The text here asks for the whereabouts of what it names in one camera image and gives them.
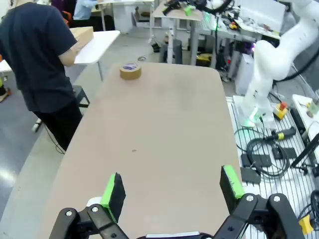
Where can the desk with brown top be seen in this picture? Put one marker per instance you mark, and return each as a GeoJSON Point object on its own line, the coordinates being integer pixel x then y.
{"type": "Point", "coordinates": [174, 15]}

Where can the person in light blue shirt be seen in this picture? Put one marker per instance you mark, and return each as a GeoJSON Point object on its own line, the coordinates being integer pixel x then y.
{"type": "Point", "coordinates": [83, 10]}

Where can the large brown cardboard box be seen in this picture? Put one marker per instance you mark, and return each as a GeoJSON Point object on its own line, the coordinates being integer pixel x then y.
{"type": "Point", "coordinates": [84, 35]}

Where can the black flat plate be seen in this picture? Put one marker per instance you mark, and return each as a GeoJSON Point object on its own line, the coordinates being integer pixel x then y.
{"type": "Point", "coordinates": [261, 160]}
{"type": "Point", "coordinates": [289, 152]}
{"type": "Point", "coordinates": [249, 175]}

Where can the black plastic step stool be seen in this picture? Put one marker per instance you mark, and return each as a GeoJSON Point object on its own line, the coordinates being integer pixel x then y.
{"type": "Point", "coordinates": [82, 95]}

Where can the white computer case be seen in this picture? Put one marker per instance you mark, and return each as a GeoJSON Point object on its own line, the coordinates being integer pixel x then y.
{"type": "Point", "coordinates": [244, 74]}

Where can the white shelf table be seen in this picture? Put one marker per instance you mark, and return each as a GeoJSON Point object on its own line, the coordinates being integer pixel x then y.
{"type": "Point", "coordinates": [301, 107]}

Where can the person's right forearm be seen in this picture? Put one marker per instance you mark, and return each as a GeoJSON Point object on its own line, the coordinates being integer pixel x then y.
{"type": "Point", "coordinates": [68, 57]}

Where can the black tripod stand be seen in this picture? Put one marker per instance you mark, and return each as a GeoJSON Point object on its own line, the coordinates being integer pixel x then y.
{"type": "Point", "coordinates": [306, 152]}

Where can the aluminium frame workbench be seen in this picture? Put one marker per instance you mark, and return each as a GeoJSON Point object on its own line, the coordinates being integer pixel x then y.
{"type": "Point", "coordinates": [224, 35]}

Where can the brown packing tape roll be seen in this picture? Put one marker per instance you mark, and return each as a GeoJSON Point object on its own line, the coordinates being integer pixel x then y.
{"type": "Point", "coordinates": [130, 73]}

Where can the white side table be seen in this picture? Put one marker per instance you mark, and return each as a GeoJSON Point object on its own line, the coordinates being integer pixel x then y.
{"type": "Point", "coordinates": [99, 47]}

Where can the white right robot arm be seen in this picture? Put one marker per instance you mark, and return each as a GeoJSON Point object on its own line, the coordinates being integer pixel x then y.
{"type": "Point", "coordinates": [269, 64]}

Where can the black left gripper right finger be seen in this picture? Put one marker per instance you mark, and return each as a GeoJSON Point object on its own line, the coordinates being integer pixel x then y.
{"type": "Point", "coordinates": [231, 184]}

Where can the person in dark t-shirt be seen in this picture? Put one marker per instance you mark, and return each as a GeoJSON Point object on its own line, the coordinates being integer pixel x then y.
{"type": "Point", "coordinates": [32, 49]}

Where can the clear plastic drink cup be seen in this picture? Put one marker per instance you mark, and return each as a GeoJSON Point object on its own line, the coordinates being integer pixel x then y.
{"type": "Point", "coordinates": [313, 108]}

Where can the yellow emergency stop box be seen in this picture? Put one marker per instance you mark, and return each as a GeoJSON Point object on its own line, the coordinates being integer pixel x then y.
{"type": "Point", "coordinates": [280, 112]}

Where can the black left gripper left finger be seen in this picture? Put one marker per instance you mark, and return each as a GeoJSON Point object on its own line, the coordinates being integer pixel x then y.
{"type": "Point", "coordinates": [109, 199]}

